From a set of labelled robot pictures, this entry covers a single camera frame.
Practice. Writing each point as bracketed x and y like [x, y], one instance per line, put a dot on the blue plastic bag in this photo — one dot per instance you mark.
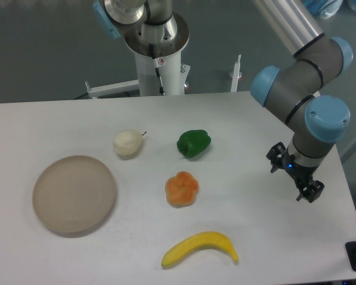
[324, 9]

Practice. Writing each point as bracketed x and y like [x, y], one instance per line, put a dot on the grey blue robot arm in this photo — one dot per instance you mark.
[317, 122]

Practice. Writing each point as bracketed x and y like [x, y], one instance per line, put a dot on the yellow banana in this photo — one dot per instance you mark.
[197, 242]

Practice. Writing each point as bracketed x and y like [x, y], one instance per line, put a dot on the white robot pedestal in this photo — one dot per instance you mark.
[157, 51]

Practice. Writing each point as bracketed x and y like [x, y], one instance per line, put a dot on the green bell pepper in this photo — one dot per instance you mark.
[193, 142]

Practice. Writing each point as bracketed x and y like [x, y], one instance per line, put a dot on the pale white pear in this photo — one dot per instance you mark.
[128, 142]

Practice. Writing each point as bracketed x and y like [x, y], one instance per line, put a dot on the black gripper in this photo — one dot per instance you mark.
[309, 189]

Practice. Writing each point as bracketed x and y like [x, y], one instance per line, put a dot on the beige round plate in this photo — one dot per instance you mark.
[74, 196]

